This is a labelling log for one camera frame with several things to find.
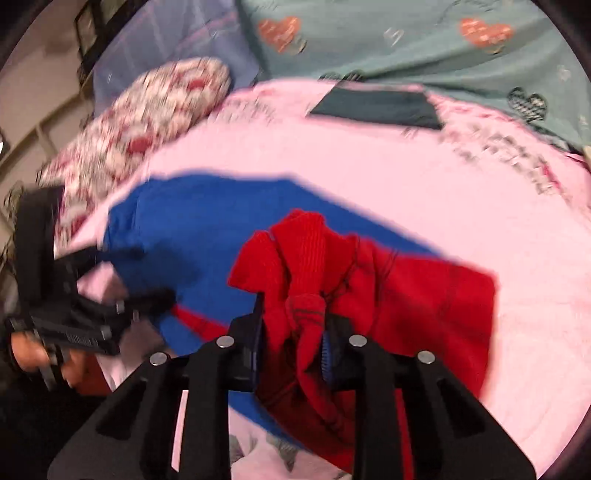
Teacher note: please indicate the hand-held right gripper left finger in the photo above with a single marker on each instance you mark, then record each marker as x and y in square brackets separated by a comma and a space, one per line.
[207, 383]

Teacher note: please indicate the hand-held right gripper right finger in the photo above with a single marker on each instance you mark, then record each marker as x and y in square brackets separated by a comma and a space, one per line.
[378, 383]

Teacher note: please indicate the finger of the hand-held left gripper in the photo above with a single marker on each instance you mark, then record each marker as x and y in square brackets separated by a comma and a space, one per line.
[150, 302]
[106, 259]

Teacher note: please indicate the blue and red pants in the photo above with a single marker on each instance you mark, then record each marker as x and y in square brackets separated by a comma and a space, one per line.
[415, 295]

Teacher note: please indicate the person's left hand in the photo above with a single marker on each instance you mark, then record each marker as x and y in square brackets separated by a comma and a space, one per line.
[30, 353]

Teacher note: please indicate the red floral quilt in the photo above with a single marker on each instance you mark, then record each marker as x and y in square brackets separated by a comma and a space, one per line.
[138, 129]

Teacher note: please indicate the pink floral bed sheet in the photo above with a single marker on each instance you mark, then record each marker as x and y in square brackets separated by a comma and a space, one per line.
[369, 175]

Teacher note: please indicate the blue plaid pillow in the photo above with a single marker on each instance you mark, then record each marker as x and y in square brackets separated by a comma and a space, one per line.
[184, 41]

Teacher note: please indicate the dark green folded cloth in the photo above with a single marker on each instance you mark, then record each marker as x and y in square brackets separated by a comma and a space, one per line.
[378, 108]

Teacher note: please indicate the green heart-print pillow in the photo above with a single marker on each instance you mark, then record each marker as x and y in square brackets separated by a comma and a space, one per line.
[415, 50]

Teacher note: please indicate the black metal frame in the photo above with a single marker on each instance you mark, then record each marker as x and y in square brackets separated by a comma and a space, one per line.
[99, 32]

